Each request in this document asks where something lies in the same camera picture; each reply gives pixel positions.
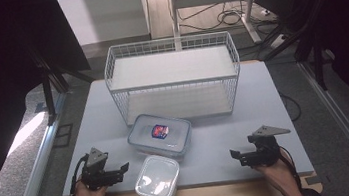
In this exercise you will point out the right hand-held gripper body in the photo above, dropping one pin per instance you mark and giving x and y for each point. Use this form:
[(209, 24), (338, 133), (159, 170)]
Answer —
[(266, 150)]

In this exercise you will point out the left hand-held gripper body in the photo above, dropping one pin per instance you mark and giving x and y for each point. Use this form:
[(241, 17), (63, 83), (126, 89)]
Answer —
[(96, 174)]

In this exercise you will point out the small square white container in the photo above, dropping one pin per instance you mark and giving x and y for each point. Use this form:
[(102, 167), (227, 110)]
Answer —
[(157, 179)]

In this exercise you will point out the clear container with colourful contents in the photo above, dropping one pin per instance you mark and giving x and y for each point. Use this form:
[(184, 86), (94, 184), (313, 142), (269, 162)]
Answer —
[(145, 140)]

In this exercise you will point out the person's right hand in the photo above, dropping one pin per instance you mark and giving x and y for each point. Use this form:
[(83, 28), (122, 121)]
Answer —
[(279, 177)]

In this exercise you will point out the black metal stand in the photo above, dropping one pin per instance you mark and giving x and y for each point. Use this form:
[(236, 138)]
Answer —
[(48, 93), (318, 60)]

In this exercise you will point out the white power strip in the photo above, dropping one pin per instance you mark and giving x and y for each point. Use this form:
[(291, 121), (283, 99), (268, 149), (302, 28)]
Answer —
[(278, 41)]

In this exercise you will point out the aluminium rail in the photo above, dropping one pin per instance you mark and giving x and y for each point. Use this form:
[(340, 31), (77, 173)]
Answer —
[(343, 124), (36, 168)]

